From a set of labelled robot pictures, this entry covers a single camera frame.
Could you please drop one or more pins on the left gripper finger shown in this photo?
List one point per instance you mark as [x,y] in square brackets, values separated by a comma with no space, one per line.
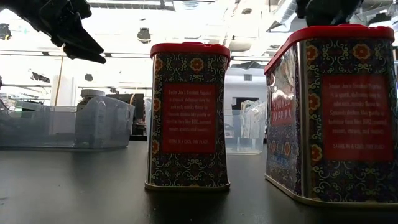
[84,56]
[71,28]

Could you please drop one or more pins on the white-lid spice jar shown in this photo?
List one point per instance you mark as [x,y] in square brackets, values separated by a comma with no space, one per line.
[91,92]

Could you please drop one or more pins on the red-lid paprika tin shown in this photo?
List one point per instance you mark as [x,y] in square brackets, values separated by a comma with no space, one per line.
[186,124]
[342,124]

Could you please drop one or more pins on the black ceiling spotlight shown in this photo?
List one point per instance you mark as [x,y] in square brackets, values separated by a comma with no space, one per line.
[144,35]
[3,31]

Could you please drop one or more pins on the white pillar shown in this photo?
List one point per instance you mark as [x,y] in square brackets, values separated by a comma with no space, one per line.
[66,90]

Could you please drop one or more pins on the long ceiling light bar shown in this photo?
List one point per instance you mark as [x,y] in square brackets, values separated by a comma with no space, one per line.
[130,55]

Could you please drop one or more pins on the smoky dark transparent bin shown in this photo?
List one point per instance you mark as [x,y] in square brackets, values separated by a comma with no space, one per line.
[102,130]

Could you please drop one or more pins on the silver ventilation duct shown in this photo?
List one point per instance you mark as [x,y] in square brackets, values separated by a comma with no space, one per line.
[286,12]

